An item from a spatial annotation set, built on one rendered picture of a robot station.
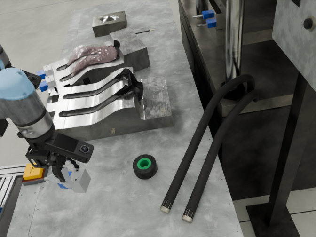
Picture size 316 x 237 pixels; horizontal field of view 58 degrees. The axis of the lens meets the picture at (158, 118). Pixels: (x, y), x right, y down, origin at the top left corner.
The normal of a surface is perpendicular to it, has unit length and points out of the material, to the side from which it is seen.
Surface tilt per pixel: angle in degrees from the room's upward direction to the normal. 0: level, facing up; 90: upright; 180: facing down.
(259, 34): 90
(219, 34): 90
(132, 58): 90
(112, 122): 90
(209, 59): 0
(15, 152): 0
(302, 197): 0
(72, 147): 33
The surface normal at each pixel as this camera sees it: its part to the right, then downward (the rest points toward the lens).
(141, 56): 0.38, 0.60
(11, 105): 0.15, 0.65
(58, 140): 0.40, -0.62
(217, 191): -0.15, -0.71
